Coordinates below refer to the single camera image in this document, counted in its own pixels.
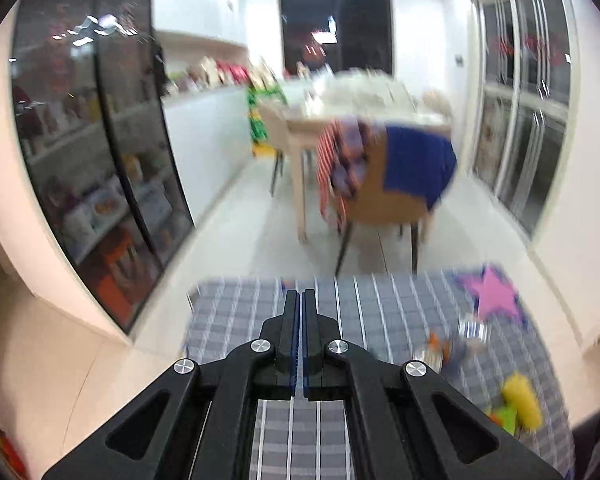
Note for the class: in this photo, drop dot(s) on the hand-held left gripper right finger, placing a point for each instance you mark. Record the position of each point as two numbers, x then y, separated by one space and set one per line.
310 330

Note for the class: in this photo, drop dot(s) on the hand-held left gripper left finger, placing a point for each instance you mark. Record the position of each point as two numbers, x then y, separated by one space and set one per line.
291 330

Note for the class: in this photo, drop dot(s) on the tall white drink can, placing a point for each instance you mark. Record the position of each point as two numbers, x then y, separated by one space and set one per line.
472 330

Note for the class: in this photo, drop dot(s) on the yellow green toy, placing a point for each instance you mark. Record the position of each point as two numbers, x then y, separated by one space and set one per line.
522 400

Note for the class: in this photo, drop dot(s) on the grey plaid star blanket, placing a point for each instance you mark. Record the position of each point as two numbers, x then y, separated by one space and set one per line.
380 310

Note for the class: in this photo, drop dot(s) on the brown chair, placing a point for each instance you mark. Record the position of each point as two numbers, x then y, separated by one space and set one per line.
385 210

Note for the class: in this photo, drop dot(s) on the blue cloth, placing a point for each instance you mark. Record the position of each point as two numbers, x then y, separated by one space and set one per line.
415 160

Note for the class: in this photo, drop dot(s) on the beige dining table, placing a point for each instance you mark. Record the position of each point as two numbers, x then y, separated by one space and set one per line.
310 130

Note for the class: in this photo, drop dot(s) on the beige dining chair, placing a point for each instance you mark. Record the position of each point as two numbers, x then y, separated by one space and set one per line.
437 100
275 130

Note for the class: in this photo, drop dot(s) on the stack of green yellow boxes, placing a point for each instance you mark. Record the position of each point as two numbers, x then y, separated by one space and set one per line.
257 120

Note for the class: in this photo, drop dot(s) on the white counter cabinet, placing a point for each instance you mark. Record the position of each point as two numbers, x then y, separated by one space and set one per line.
205 135

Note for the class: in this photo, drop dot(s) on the white mesh food cover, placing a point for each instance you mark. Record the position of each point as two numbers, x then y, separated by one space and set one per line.
365 85

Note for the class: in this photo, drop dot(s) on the glass display cabinet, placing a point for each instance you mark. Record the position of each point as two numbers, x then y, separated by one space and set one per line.
95 160

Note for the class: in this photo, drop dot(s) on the row of packets on counter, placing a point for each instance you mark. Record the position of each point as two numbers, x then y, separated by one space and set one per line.
220 72

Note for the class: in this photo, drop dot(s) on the sliding glass door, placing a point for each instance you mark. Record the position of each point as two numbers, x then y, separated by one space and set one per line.
530 160

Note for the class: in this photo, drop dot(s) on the dark window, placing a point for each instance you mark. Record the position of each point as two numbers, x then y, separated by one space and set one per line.
305 20

